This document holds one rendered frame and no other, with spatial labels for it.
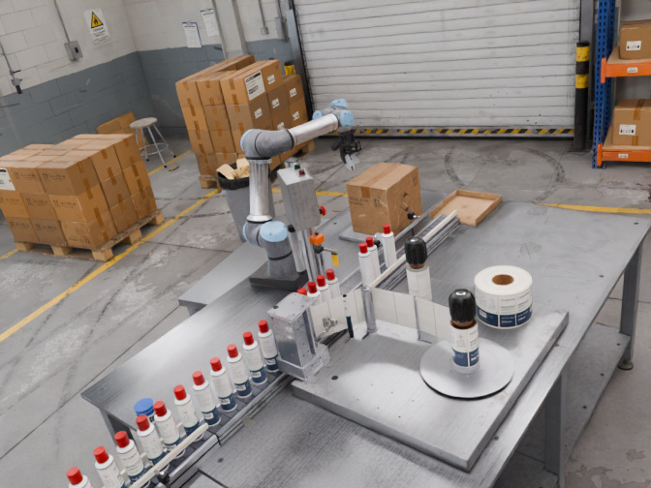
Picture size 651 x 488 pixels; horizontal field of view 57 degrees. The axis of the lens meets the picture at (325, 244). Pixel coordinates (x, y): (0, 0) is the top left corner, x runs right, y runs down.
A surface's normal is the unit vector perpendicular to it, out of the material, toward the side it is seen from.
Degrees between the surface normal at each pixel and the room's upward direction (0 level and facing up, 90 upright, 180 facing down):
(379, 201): 90
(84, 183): 91
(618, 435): 0
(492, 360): 0
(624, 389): 0
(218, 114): 90
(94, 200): 90
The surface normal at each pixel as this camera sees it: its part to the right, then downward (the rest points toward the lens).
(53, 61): 0.87, 0.09
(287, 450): -0.16, -0.87
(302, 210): 0.28, 0.40
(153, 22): -0.47, 0.47
